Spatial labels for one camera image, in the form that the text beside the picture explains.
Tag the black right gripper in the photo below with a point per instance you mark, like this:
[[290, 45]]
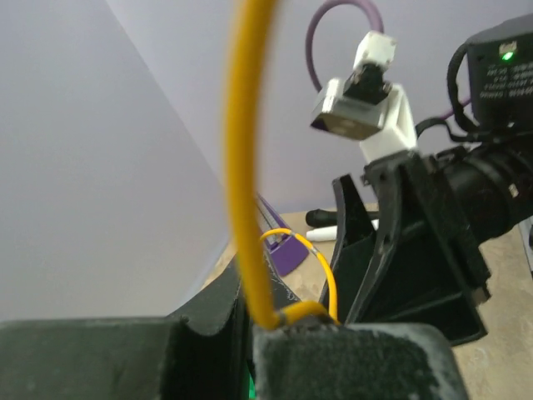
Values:
[[426, 266]]

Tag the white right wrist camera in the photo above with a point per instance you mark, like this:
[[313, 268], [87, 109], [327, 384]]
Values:
[[365, 107]]

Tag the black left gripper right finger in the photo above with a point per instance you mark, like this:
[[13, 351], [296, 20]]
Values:
[[316, 360]]

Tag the left green plastic bin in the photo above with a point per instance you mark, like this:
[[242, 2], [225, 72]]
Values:
[[252, 394]]

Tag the white microphone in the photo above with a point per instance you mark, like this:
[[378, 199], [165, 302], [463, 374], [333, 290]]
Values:
[[329, 234]]

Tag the purple metronome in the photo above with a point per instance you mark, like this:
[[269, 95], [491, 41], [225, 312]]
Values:
[[287, 254]]

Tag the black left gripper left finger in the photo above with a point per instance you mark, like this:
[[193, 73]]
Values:
[[197, 352]]

